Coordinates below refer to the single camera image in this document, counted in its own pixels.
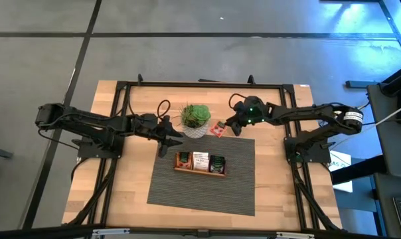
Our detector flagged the potted green succulent plant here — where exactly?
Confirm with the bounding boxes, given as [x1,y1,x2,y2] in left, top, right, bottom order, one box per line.
[177,103,212,139]

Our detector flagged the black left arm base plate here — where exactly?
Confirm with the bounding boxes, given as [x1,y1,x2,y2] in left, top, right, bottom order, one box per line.
[71,131,125,159]

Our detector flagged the blue-grey metal bar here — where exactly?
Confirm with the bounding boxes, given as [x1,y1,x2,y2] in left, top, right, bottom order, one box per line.
[345,80,370,89]

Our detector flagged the grey woven placemat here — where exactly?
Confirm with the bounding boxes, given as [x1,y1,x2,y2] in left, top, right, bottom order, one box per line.
[146,133,256,217]

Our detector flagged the silver metal bracket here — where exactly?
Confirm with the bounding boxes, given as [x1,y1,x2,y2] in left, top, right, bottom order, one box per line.
[92,228,131,237]
[276,231,316,239]

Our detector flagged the black desk leg bar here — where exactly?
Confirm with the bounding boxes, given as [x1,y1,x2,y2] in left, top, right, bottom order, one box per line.
[331,154,388,185]

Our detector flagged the purple blackcurrant tea packet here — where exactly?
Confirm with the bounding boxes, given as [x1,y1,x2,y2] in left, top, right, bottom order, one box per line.
[208,155,226,174]

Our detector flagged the white paper sign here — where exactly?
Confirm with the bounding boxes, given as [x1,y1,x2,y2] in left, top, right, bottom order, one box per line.
[328,149,354,193]

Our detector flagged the white orange Tazo tea packet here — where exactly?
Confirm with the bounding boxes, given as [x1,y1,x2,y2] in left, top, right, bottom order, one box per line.
[192,151,210,172]

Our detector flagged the black slanted beam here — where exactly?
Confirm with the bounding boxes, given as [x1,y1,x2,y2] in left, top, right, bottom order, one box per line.
[378,61,401,98]

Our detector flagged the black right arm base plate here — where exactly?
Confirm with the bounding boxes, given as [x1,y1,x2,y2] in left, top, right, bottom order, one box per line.
[284,135,333,164]

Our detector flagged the wooden tea organizer tray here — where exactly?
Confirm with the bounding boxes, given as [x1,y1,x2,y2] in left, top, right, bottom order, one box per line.
[173,151,228,179]

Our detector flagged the black metal crossbar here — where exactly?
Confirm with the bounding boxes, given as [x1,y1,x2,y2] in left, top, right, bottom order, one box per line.
[0,224,401,239]

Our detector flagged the white cable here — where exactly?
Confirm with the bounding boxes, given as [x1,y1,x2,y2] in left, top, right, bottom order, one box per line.
[333,101,401,149]

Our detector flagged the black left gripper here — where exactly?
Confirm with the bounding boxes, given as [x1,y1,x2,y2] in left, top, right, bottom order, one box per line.
[153,115,185,159]

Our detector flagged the dark grey desk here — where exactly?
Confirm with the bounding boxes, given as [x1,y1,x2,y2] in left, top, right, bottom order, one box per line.
[366,82,401,180]
[372,172,401,239]

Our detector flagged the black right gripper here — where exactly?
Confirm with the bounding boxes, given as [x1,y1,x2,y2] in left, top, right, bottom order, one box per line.
[224,95,270,137]

